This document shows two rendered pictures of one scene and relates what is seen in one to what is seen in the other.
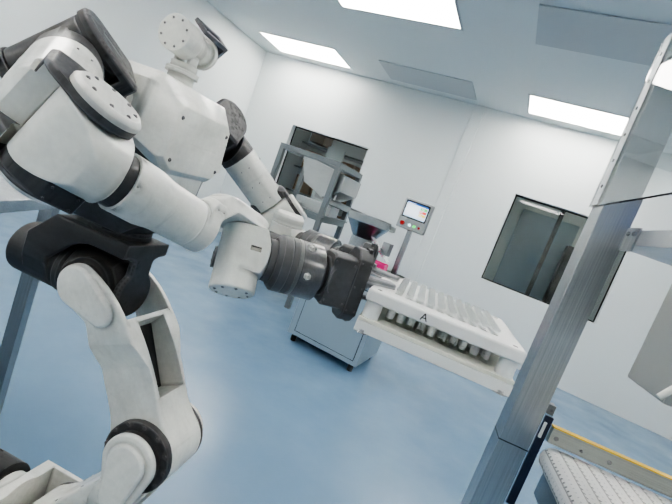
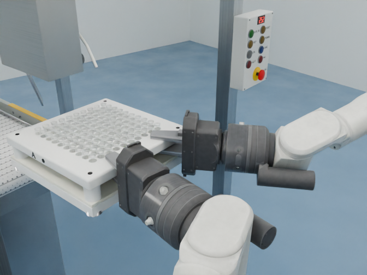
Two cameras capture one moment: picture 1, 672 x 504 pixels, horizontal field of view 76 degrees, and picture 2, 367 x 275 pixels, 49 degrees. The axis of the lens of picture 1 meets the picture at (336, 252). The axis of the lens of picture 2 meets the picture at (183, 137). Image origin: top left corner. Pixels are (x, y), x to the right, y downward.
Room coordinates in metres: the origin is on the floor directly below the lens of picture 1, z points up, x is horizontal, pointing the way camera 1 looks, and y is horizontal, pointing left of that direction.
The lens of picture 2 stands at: (1.28, 0.26, 1.43)
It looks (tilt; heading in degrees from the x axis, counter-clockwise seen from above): 28 degrees down; 208
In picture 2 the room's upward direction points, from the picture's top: straight up
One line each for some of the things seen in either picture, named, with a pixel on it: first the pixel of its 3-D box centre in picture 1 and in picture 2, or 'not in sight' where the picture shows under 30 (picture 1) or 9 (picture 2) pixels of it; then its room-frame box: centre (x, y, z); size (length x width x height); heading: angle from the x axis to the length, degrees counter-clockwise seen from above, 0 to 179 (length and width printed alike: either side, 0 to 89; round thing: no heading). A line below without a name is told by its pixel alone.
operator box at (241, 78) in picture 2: not in sight; (251, 49); (-0.12, -0.22, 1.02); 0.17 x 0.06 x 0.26; 169
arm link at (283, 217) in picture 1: (284, 233); (216, 255); (0.94, 0.12, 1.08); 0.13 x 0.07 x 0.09; 7
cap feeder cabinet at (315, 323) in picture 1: (347, 307); not in sight; (3.46, -0.25, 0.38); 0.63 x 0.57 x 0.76; 69
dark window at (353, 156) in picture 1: (319, 172); not in sight; (6.55, 0.65, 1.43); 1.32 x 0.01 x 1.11; 69
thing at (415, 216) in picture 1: (406, 238); not in sight; (3.52, -0.49, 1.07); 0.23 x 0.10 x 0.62; 69
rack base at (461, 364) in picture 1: (431, 335); (101, 157); (0.75, -0.21, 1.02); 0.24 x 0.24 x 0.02; 79
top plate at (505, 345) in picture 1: (442, 310); (99, 135); (0.75, -0.21, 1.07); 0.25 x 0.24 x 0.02; 169
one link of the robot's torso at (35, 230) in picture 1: (84, 256); not in sight; (0.89, 0.50, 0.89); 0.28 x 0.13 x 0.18; 79
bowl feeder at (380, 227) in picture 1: (369, 240); not in sight; (3.53, -0.22, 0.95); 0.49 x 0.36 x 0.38; 69
